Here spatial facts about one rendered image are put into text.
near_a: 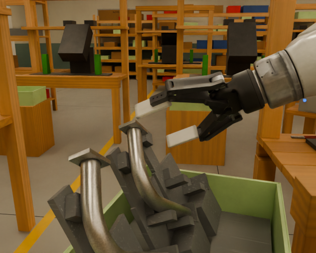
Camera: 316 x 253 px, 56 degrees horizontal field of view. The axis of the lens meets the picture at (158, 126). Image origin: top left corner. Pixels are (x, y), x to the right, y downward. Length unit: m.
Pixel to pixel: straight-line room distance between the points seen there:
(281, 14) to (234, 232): 1.00
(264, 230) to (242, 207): 0.09
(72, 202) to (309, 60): 0.41
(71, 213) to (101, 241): 0.06
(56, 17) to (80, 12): 0.94
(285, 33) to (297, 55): 0.98
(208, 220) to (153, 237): 0.22
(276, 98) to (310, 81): 0.05
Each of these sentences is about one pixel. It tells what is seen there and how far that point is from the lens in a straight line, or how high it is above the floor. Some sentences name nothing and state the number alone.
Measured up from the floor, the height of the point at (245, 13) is 2.00.
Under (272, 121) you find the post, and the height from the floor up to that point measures 0.97.
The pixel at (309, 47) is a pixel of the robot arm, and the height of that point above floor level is 1.34.
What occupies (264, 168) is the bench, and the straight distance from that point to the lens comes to 1.63.
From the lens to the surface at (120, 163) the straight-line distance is 0.58.
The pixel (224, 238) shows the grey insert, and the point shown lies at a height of 0.85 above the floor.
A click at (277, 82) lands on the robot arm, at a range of 0.51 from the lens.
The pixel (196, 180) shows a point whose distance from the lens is 0.91.
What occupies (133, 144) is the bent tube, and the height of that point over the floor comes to 1.15.
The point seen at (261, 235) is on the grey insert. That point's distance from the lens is 0.88.
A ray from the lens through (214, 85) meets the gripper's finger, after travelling 0.50.
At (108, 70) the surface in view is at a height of 0.33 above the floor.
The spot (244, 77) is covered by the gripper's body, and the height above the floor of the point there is 1.29.
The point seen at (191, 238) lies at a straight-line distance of 0.70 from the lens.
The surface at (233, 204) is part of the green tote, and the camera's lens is 0.95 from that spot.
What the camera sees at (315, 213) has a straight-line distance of 1.06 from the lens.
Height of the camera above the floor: 1.35
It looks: 16 degrees down
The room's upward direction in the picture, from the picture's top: straight up
